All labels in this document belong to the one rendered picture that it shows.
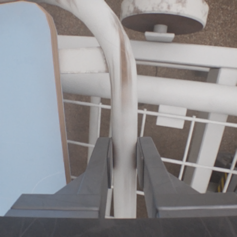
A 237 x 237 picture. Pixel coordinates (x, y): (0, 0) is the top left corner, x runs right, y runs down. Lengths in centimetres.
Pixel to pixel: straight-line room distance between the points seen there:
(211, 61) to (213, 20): 50
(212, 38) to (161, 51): 50
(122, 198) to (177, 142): 67
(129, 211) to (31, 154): 10
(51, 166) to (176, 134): 68
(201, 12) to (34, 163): 25
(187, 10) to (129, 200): 21
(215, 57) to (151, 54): 10
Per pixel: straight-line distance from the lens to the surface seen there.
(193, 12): 24
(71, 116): 87
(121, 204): 17
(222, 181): 58
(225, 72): 32
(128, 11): 25
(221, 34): 80
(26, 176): 20
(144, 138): 15
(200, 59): 31
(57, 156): 16
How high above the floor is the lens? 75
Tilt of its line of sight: 71 degrees down
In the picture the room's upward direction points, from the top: 140 degrees counter-clockwise
